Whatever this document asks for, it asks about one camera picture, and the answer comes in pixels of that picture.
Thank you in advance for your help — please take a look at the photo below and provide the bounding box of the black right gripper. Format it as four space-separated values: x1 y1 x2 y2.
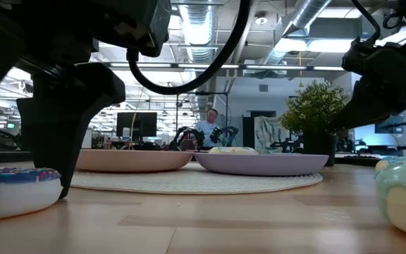
331 45 406 131

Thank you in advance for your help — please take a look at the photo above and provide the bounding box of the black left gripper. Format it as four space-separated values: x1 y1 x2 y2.
0 0 126 198

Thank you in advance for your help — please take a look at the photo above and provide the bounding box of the small purple sprinkled donut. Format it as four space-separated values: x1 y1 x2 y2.
0 167 63 222

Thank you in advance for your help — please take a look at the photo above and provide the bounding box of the white iced sprinkled donut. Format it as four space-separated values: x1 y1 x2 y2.
208 146 259 156

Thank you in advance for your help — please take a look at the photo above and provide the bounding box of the green potted plant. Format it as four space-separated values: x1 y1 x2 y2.
281 80 351 167

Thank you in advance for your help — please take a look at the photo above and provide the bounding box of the black computer monitor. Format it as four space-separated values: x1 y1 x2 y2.
116 111 159 138

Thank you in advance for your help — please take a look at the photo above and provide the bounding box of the pink round plate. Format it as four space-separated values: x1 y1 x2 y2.
75 148 195 173

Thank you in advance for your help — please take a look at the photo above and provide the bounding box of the overhead LED light bar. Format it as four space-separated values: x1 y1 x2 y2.
109 62 347 72

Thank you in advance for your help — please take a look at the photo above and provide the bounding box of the pale draped cloth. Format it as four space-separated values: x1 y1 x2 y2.
254 116 290 155

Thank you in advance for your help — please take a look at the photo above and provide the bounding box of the dark cabinet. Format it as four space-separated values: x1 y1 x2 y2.
241 110 278 153

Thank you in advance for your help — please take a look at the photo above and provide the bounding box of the purple round plate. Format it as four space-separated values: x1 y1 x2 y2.
193 152 330 177

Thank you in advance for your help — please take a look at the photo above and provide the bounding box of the person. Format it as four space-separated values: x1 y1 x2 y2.
192 107 222 149

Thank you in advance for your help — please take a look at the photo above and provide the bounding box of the white round woven placemat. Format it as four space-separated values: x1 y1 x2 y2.
70 162 324 195

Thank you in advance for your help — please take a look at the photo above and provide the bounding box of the wall monitor with blue screen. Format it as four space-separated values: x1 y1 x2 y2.
374 115 405 135

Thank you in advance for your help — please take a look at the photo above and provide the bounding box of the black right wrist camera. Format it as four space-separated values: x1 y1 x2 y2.
342 37 383 73

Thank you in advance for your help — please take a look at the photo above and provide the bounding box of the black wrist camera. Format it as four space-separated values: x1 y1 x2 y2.
342 37 383 73
95 0 173 59

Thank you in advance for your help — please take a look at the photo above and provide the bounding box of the yellow hanging cable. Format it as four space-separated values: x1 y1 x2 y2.
129 111 137 151

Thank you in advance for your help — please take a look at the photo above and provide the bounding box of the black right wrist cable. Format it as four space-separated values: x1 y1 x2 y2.
350 0 382 40

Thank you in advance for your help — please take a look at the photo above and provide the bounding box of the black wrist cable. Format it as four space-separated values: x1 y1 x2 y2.
126 0 254 96
350 0 382 40

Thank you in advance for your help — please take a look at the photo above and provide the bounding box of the silver smooth ventilation duct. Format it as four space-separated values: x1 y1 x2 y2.
262 0 333 66

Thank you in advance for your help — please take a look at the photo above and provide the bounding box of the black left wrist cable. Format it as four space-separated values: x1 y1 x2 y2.
126 0 254 96

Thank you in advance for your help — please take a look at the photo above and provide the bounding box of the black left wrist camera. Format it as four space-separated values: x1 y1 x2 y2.
95 0 173 59

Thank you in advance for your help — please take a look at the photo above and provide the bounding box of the thin black background frame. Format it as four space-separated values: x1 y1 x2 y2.
176 91 229 152

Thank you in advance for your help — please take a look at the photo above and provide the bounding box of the silver ribbed ventilation duct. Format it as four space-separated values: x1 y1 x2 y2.
178 0 219 110

